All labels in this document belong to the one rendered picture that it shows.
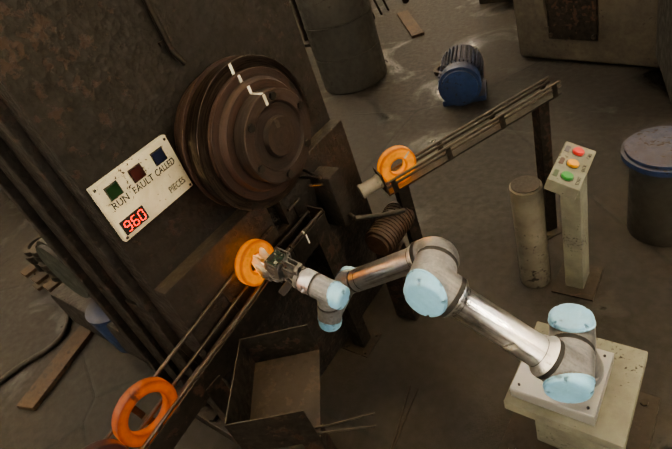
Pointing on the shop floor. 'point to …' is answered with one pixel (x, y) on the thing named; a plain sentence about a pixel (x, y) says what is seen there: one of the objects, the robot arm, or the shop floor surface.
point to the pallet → (44, 278)
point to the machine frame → (158, 275)
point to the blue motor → (462, 76)
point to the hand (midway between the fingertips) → (253, 258)
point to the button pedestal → (574, 227)
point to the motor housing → (390, 243)
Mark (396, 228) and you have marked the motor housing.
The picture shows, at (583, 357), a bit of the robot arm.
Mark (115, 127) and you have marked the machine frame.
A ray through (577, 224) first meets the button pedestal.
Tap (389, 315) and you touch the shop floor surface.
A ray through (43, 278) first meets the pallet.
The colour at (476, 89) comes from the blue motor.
